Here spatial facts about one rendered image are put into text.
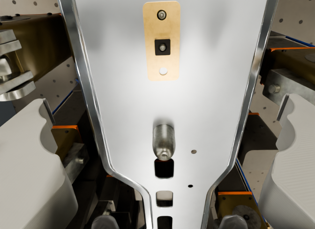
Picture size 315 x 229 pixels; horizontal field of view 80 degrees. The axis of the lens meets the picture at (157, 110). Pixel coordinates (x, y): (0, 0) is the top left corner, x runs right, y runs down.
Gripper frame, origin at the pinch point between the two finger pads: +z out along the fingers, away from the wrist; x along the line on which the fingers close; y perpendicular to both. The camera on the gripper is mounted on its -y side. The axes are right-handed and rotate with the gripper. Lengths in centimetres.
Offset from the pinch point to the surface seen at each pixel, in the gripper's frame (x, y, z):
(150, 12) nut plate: -1.1, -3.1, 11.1
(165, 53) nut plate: 0.4, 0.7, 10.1
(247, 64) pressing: 10.0, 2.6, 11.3
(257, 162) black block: 15.9, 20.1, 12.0
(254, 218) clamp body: 19.7, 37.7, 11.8
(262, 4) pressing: 10.2, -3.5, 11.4
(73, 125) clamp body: -15.8, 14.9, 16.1
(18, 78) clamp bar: -12.8, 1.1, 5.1
